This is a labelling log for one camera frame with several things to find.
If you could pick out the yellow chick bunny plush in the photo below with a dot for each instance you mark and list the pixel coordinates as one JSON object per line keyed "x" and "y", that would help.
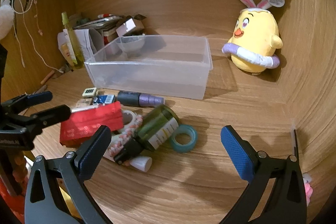
{"x": 255, "y": 38}

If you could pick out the red zip pouch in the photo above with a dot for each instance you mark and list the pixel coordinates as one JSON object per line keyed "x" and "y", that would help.
{"x": 83, "y": 124}

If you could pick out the white bowl of trinkets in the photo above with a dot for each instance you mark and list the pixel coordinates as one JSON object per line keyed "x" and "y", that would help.
{"x": 130, "y": 44}

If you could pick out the stack of books and papers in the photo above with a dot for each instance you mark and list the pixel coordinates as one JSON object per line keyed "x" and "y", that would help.
{"x": 107, "y": 26}

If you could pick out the black purple spray bottle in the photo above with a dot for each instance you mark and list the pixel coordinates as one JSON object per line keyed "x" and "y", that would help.
{"x": 139, "y": 99}

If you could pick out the blue staples box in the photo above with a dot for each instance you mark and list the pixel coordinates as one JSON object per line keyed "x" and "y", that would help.
{"x": 104, "y": 99}

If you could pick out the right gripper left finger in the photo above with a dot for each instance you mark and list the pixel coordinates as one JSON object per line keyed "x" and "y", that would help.
{"x": 56, "y": 192}

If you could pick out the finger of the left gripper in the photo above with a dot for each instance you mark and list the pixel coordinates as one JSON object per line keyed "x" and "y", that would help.
{"x": 25, "y": 101}
{"x": 47, "y": 118}

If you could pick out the folded white paper leaflets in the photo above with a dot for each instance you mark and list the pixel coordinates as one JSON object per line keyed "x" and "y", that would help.
{"x": 90, "y": 42}

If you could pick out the small beige printed box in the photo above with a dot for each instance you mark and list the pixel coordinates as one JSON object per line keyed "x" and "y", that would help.
{"x": 84, "y": 102}

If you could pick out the green glass bottle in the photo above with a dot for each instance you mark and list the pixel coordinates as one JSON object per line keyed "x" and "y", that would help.
{"x": 157, "y": 126}

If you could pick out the small white cardboard box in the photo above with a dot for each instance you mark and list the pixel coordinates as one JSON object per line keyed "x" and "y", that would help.
{"x": 129, "y": 26}

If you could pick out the white tape roll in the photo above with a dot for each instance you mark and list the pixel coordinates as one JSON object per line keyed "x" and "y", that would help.
{"x": 131, "y": 122}

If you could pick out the yellow-green spray bottle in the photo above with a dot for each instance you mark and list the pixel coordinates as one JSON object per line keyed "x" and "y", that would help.
{"x": 78, "y": 60}

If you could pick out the mahjong tile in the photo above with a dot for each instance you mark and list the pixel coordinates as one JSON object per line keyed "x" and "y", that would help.
{"x": 89, "y": 92}

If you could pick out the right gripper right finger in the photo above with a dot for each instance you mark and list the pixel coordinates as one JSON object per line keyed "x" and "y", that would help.
{"x": 287, "y": 200}

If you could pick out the clear plastic storage bin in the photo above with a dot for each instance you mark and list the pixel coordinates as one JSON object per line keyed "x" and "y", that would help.
{"x": 167, "y": 65}

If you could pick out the red white marker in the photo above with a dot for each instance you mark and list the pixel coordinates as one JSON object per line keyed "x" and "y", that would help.
{"x": 100, "y": 16}

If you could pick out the blue tape roll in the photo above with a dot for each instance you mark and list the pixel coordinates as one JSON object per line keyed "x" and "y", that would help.
{"x": 184, "y": 139}

